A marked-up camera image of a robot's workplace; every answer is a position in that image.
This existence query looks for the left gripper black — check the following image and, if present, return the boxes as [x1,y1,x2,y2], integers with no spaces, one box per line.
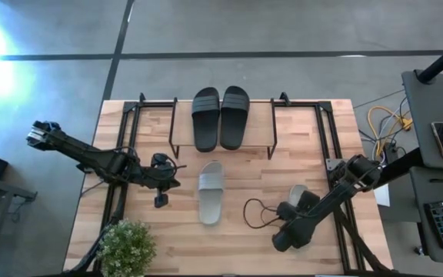
[139,152,182,190]

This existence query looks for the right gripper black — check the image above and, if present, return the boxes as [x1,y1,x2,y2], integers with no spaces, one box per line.
[271,190,321,254]

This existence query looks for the grey rubber slide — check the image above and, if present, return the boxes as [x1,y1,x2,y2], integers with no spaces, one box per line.
[197,160,225,227]
[287,183,310,208]

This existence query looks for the black rubber slide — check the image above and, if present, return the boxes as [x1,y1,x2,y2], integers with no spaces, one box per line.
[219,85,251,152]
[191,86,222,153]

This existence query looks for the wooden shelf with black legs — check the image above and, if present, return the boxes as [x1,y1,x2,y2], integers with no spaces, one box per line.
[166,96,277,160]

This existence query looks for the white box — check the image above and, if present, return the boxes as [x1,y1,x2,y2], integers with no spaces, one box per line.
[373,184,391,208]

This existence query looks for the small green potted plant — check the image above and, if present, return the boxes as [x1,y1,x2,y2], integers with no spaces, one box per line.
[96,219,157,277]

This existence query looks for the black power strip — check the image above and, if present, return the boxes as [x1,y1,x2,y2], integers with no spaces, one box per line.
[381,140,401,165]

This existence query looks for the black diagonal bar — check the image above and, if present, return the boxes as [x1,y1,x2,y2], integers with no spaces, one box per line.
[375,126,443,189]

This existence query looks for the grey keyboard tray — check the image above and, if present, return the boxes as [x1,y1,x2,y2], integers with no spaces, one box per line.
[409,167,443,266]

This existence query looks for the grey desk top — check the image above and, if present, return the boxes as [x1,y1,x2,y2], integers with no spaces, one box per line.
[401,68,443,172]

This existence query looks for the black round pole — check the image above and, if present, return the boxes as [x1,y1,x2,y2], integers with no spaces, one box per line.
[416,35,443,85]

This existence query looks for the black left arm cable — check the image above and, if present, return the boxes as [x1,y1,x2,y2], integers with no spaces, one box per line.
[150,152,188,174]

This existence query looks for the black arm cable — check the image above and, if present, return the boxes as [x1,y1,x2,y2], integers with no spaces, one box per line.
[150,152,188,174]
[243,197,284,230]

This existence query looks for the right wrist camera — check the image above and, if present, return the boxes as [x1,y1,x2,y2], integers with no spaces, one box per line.
[276,200,298,221]

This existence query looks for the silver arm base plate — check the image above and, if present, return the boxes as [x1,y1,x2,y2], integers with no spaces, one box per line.
[325,157,346,172]

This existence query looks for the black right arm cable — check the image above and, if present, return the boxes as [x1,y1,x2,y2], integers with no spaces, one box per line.
[243,197,284,230]

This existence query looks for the black metal table frame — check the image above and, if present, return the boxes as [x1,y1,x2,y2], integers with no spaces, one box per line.
[69,92,390,276]

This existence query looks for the yellow cable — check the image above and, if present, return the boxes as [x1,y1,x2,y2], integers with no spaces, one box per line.
[366,105,414,159]

